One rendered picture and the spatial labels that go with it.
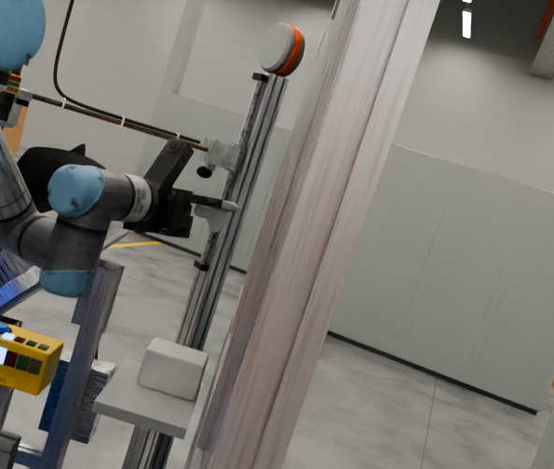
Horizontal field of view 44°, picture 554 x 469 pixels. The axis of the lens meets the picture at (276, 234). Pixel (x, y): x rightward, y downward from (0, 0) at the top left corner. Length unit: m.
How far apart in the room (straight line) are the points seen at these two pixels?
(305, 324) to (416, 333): 6.53
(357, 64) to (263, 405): 0.21
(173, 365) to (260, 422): 1.49
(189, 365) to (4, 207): 0.96
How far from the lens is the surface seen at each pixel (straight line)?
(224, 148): 2.02
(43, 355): 1.41
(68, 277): 1.03
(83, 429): 2.10
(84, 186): 0.98
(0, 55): 0.80
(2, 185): 1.05
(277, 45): 2.09
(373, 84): 0.40
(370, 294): 6.92
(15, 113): 1.82
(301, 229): 0.39
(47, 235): 1.05
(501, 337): 6.92
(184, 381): 1.92
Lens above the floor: 1.57
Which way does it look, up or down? 6 degrees down
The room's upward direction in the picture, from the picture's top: 18 degrees clockwise
